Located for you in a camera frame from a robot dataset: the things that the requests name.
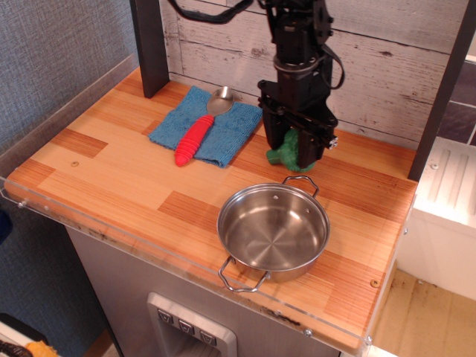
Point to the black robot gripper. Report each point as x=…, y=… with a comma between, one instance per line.
x=298, y=100

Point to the green toy broccoli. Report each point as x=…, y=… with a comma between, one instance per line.
x=287, y=154

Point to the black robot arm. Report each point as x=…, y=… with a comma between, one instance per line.
x=303, y=61

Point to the blue folded cloth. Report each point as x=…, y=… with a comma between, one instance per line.
x=223, y=140

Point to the clear acrylic edge guard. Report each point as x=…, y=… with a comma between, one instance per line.
x=173, y=224

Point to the grey toy fridge cabinet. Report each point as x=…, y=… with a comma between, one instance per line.
x=122, y=283

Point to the silver dispenser panel with buttons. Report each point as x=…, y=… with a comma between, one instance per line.
x=182, y=332

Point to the yellow object at bottom left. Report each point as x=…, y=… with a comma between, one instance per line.
x=32, y=349

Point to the red-handled metal spoon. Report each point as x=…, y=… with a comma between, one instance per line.
x=219, y=103

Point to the silver two-handled pot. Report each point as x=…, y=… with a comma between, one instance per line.
x=272, y=231

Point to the dark left shelf post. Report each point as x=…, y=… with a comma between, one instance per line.
x=150, y=43

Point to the dark shelf post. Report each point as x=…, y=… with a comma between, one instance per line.
x=150, y=43
x=455, y=63

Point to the dark right shelf post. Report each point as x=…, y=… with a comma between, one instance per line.
x=455, y=63

